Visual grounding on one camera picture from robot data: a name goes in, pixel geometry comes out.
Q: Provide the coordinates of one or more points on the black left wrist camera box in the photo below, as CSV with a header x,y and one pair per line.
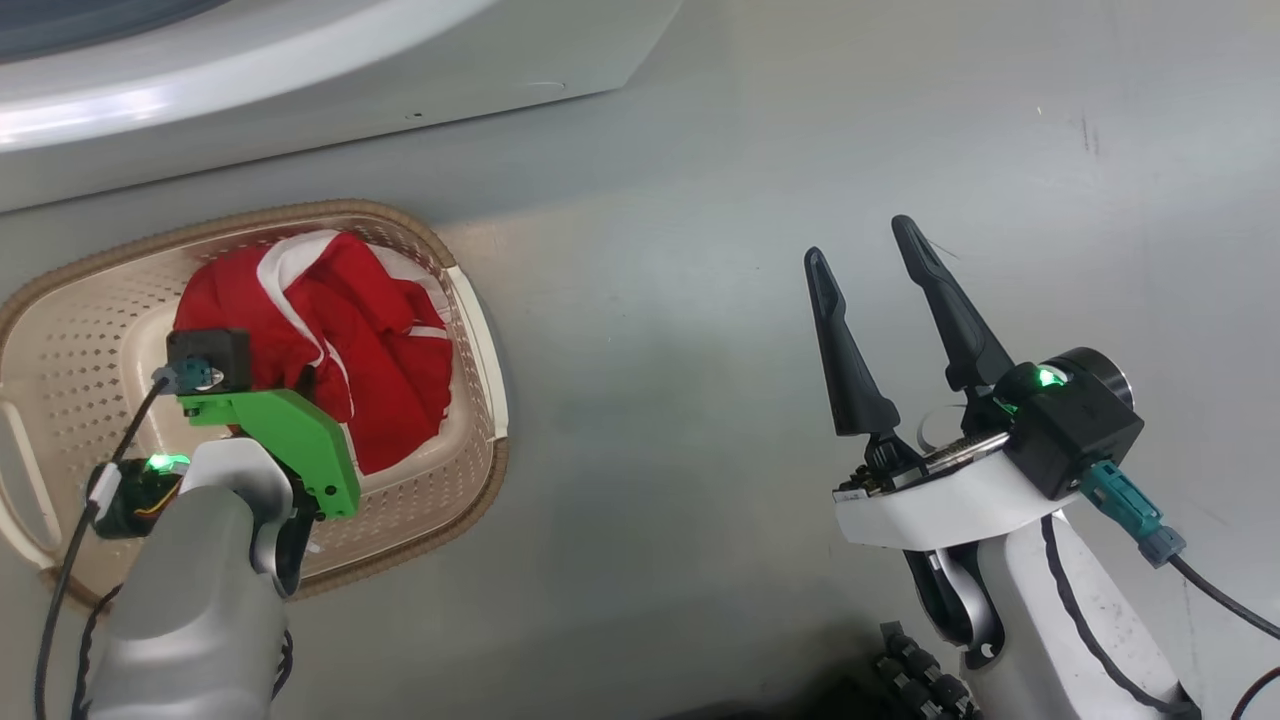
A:
x,y
225,355

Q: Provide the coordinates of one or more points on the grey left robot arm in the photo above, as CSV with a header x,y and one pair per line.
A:
x,y
190,600

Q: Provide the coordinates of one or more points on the cream perforated laundry basket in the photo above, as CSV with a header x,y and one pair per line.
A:
x,y
80,340

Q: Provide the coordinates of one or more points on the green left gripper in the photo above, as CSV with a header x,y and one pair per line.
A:
x,y
300,440

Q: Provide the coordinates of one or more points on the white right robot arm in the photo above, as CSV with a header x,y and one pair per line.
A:
x,y
1030,640

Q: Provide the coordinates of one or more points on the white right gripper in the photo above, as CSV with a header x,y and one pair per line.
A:
x,y
940,510

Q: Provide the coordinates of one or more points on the red and white garment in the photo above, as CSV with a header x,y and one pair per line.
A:
x,y
380,350

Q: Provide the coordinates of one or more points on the white front-load washing machine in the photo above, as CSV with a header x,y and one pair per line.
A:
x,y
300,90

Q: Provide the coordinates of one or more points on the black module with green light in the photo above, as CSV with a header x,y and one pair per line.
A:
x,y
135,500

